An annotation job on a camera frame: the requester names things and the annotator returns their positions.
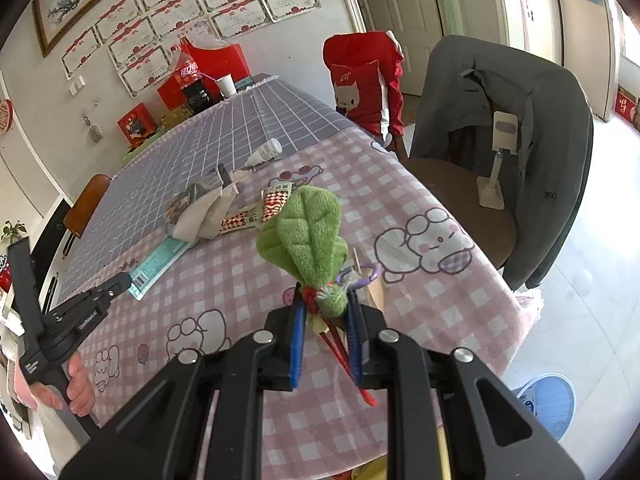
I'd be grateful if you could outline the teal box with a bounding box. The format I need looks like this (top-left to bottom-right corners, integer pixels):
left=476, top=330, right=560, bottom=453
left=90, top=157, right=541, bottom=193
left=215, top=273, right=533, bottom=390
left=129, top=237, right=193, bottom=301

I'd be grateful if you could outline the blue waste bin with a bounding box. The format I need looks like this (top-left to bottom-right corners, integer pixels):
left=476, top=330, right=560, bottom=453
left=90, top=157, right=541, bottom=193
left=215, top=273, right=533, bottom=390
left=510, top=371, right=577, bottom=441

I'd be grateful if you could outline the beige paper bag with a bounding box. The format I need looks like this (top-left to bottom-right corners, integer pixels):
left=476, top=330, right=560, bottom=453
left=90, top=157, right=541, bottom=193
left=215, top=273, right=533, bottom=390
left=200, top=162, right=246, bottom=241

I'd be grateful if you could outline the red patterned packet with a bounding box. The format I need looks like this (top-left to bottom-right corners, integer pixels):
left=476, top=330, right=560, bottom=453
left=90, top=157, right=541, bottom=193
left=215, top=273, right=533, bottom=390
left=220, top=185, right=293, bottom=233

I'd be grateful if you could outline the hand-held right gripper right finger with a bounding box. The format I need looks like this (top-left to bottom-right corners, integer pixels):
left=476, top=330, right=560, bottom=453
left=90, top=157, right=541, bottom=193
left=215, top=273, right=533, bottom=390
left=346, top=290, right=586, bottom=480

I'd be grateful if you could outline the red cat print jacket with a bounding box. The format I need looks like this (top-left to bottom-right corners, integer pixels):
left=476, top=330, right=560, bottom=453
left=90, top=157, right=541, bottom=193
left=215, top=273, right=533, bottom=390
left=322, top=31, right=406, bottom=140

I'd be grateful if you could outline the white phone stand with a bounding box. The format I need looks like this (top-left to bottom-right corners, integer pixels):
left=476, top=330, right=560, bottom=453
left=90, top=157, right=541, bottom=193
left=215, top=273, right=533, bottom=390
left=476, top=110, right=521, bottom=209

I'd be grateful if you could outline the white door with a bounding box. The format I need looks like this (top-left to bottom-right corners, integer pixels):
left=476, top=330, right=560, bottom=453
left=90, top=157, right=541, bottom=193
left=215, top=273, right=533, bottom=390
left=350, top=0, right=446, bottom=96

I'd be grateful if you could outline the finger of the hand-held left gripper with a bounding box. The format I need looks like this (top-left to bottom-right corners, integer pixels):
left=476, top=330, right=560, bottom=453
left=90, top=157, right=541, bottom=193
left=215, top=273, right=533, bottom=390
left=7, top=241, right=45, bottom=336
left=90, top=272, right=134, bottom=312

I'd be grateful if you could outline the wall of award certificates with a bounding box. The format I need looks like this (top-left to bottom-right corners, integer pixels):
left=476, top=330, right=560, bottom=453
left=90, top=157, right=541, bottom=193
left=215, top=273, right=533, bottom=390
left=61, top=0, right=321, bottom=97

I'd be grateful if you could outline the grey paper bag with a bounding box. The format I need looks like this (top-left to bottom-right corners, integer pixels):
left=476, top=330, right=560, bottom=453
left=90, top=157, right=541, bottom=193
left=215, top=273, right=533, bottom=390
left=167, top=180, right=221, bottom=236

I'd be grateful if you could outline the red cardboard box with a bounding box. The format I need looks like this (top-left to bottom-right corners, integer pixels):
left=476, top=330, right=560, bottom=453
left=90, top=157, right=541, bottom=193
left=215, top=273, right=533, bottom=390
left=614, top=87, right=640, bottom=121

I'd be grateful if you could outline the small red box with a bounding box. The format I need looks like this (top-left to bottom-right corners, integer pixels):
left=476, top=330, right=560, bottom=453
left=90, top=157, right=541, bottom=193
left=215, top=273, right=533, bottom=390
left=117, top=102, right=156, bottom=141

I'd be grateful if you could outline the pink checked printed tablecloth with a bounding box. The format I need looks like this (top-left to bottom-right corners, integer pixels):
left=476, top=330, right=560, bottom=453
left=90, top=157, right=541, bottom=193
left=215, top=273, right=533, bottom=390
left=75, top=127, right=543, bottom=480

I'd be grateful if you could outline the person's left forearm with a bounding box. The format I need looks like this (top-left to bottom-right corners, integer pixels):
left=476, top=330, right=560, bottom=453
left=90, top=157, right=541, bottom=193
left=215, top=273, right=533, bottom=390
left=0, top=395, right=91, bottom=480

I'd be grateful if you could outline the grey checked tablecloth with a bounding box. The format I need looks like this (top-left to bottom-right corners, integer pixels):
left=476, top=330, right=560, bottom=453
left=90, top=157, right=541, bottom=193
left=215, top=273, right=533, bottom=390
left=57, top=75, right=371, bottom=291

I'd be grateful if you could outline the cola bottle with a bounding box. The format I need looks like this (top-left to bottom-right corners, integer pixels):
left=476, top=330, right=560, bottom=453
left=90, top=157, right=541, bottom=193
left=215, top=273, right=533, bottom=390
left=172, top=37, right=213, bottom=113

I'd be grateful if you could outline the large red gift box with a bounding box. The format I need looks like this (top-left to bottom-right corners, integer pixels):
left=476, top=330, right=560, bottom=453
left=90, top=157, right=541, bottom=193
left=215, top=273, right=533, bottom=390
left=157, top=42, right=251, bottom=108

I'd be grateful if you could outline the chair with brown seat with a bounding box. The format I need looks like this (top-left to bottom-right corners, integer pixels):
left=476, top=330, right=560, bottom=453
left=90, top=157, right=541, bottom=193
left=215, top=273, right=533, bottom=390
left=395, top=125, right=518, bottom=271

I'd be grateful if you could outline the brown wooden chair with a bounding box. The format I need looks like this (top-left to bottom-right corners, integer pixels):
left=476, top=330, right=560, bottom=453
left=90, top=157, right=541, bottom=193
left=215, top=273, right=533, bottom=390
left=64, top=174, right=113, bottom=238

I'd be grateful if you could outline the potted plant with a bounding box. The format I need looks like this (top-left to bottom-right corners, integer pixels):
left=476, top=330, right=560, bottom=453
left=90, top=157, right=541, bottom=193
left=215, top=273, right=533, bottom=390
left=0, top=220, right=26, bottom=246

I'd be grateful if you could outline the person's left hand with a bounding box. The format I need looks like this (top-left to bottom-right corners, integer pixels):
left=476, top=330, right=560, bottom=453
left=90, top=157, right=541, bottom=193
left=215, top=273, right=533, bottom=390
left=15, top=352, right=97, bottom=417

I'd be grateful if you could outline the green patterned packet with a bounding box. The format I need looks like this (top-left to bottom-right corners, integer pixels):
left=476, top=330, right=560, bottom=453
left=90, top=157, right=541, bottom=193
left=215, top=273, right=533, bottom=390
left=122, top=110, right=193, bottom=158

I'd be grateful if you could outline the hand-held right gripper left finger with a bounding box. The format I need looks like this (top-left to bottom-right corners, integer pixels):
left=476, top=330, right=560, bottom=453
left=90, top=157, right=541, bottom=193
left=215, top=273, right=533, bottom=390
left=60, top=292, right=308, bottom=480

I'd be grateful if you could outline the small white bottle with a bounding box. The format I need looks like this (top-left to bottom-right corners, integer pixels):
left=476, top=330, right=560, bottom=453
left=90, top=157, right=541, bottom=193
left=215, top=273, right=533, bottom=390
left=245, top=139, right=283, bottom=168

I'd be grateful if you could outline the chair with grey jacket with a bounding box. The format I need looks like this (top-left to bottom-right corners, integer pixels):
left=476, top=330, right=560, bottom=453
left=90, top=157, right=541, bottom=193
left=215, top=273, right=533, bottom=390
left=404, top=35, right=595, bottom=291

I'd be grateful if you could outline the beige refrigerator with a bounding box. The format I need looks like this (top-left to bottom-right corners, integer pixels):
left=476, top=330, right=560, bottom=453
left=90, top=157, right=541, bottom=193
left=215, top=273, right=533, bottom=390
left=550, top=0, right=618, bottom=121

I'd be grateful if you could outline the framed plum blossom painting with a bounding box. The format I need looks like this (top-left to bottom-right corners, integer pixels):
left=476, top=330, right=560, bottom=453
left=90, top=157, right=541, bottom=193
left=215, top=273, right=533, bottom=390
left=32, top=0, right=151, bottom=58

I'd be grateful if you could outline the red plastic strip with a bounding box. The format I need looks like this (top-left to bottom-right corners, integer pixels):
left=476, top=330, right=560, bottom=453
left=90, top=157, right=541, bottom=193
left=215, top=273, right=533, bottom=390
left=315, top=325, right=378, bottom=406

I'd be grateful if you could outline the green plush vegetable toy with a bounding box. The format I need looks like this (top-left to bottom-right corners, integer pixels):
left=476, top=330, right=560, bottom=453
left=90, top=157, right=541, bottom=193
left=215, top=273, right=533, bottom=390
left=256, top=185, right=386, bottom=321

